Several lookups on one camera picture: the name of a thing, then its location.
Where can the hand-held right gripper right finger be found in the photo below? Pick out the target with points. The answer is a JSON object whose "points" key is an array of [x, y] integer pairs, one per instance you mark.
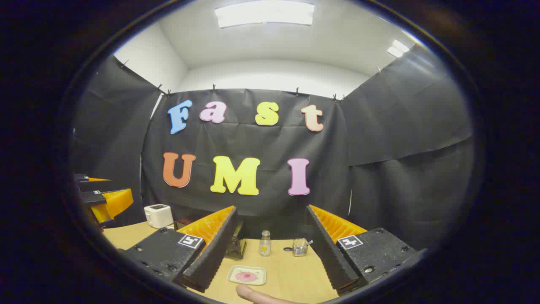
{"points": [[327, 249]]}

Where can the clear glass bottle yellow label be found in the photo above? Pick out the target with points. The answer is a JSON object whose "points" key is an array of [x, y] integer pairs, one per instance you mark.
{"points": [[265, 247]]}

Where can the white rectangular plate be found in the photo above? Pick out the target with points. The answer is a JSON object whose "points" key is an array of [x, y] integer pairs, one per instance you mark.
{"points": [[255, 272]]}

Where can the black backdrop cloth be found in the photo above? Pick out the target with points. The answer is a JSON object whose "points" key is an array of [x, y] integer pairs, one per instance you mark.
{"points": [[253, 143]]}

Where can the black electric oven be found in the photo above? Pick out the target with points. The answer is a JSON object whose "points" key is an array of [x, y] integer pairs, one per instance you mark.
{"points": [[236, 247]]}

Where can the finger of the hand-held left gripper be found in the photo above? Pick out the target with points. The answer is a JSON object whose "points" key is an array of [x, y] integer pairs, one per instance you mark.
{"points": [[114, 204], [99, 185]]}

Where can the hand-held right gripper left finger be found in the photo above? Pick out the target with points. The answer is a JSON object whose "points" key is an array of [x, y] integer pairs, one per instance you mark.
{"points": [[213, 249]]}

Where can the large ceiling light panel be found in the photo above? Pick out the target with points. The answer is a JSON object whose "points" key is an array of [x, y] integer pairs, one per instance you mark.
{"points": [[263, 12]]}

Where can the small ceiling light panel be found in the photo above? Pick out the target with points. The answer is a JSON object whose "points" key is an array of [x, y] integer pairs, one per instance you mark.
{"points": [[398, 47]]}

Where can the white toaster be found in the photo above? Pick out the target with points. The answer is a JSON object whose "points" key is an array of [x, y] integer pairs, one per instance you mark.
{"points": [[158, 216]]}

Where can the pink round food slice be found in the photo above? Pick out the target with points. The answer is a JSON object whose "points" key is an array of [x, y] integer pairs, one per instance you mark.
{"points": [[246, 276]]}

